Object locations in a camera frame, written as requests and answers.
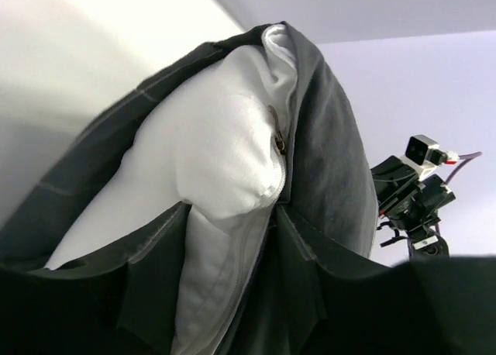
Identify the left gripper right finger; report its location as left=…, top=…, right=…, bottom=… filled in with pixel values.
left=232, top=206, right=495, bottom=354

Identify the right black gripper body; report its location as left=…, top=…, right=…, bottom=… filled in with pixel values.
left=371, top=156, right=456, bottom=226

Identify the dark grey checked pillowcase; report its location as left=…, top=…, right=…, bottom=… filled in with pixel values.
left=1, top=22, right=378, bottom=354

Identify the white pillow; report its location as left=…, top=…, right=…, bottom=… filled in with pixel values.
left=46, top=24, right=298, bottom=354

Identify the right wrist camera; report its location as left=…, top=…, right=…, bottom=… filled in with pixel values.
left=400, top=135, right=460, bottom=181

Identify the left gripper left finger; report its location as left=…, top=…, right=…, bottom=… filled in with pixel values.
left=1, top=203, right=190, bottom=354

